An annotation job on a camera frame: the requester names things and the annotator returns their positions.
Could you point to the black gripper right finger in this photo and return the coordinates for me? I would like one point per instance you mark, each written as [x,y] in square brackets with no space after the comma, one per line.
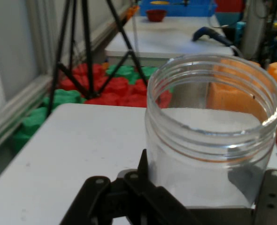
[274,199]

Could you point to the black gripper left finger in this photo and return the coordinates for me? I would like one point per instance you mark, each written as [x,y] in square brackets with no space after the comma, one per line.
[94,199]

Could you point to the clear plastic jar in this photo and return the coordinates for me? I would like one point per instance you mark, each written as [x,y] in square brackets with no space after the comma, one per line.
[199,150]

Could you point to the black tripod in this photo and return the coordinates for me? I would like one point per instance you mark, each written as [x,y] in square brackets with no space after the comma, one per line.
[88,47]

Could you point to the white background table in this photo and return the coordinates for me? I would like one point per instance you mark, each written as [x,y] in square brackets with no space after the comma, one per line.
[164,42]

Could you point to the blue handheld tool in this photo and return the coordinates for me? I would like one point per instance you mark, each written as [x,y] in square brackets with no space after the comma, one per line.
[206,32]

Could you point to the small red bowl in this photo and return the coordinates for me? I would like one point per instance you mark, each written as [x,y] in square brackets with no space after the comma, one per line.
[155,16]

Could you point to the blue plastic bin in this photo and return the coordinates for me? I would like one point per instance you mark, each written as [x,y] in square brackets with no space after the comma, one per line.
[187,9]

